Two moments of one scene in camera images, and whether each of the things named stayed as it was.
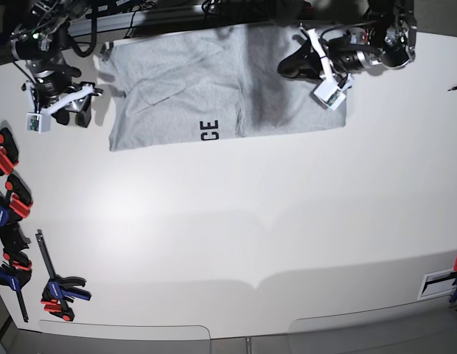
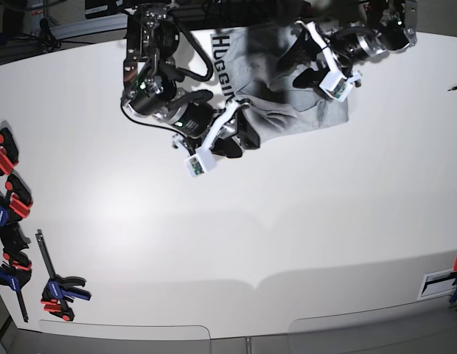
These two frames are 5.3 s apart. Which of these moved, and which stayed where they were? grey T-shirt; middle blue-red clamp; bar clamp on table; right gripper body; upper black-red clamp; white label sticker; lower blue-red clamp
Moved: right gripper body; grey T-shirt
Stayed: upper black-red clamp; lower blue-red clamp; middle blue-red clamp; bar clamp on table; white label sticker
